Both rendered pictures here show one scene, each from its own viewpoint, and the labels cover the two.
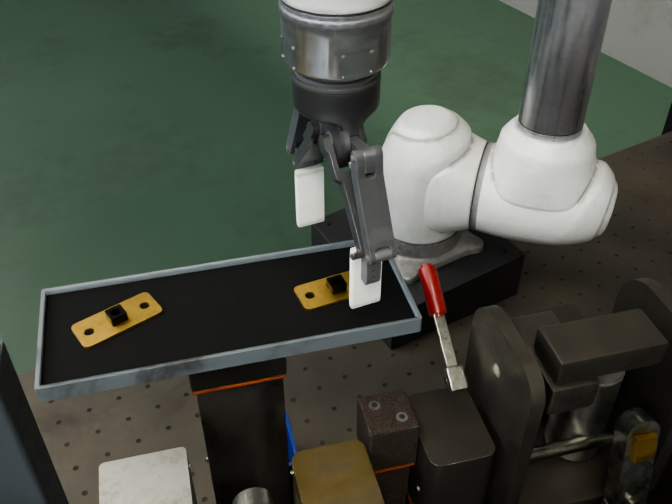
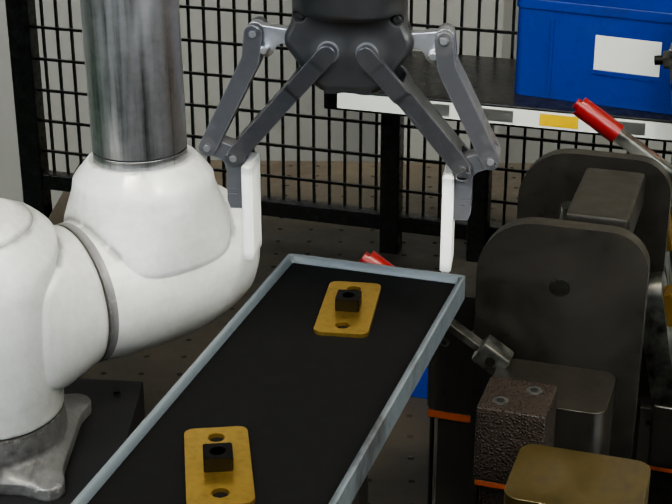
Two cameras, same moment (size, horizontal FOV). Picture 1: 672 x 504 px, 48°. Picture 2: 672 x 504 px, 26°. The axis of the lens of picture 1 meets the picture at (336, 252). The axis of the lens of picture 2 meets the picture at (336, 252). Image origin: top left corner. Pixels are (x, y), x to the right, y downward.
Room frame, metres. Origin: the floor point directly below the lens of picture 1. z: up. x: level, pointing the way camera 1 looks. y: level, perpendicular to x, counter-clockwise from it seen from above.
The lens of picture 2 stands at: (0.10, 0.79, 1.61)
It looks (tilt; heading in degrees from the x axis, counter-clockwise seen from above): 23 degrees down; 302
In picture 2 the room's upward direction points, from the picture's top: straight up
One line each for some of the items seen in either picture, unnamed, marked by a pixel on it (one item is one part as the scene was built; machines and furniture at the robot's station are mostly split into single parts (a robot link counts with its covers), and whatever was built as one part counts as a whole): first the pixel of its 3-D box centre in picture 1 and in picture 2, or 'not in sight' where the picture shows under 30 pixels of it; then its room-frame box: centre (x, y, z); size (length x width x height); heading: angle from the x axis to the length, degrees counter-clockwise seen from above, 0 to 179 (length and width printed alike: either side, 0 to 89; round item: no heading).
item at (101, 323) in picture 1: (116, 316); (218, 459); (0.54, 0.22, 1.17); 0.08 x 0.04 x 0.01; 128
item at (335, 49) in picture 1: (336, 31); not in sight; (0.58, 0.00, 1.44); 0.09 x 0.09 x 0.06
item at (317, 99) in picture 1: (336, 112); (349, 21); (0.58, 0.00, 1.37); 0.08 x 0.07 x 0.09; 24
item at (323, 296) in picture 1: (336, 285); (348, 302); (0.58, 0.00, 1.17); 0.08 x 0.04 x 0.01; 114
